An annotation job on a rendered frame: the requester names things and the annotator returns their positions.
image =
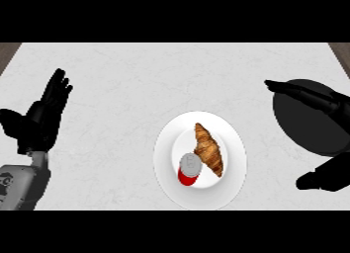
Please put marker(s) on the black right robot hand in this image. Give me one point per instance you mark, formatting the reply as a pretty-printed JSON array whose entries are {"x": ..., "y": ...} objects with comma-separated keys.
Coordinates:
[{"x": 339, "y": 108}]

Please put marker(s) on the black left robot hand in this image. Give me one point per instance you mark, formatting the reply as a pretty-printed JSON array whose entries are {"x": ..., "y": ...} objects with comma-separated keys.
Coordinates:
[{"x": 38, "y": 122}]

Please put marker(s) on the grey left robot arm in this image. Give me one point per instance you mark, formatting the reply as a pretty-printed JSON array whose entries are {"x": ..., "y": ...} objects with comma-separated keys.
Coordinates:
[{"x": 17, "y": 186}]

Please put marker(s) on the black round pan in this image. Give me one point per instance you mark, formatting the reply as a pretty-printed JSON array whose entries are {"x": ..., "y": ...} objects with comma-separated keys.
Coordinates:
[{"x": 305, "y": 126}]

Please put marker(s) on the white oval plate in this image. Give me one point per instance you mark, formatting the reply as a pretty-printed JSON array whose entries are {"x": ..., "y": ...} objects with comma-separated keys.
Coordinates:
[{"x": 230, "y": 184}]

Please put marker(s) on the red can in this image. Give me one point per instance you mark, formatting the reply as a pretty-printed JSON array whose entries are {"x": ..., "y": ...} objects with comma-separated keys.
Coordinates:
[{"x": 189, "y": 171}]

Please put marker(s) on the brown croissant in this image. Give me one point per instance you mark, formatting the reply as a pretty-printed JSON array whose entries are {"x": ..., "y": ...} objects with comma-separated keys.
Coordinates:
[{"x": 209, "y": 150}]

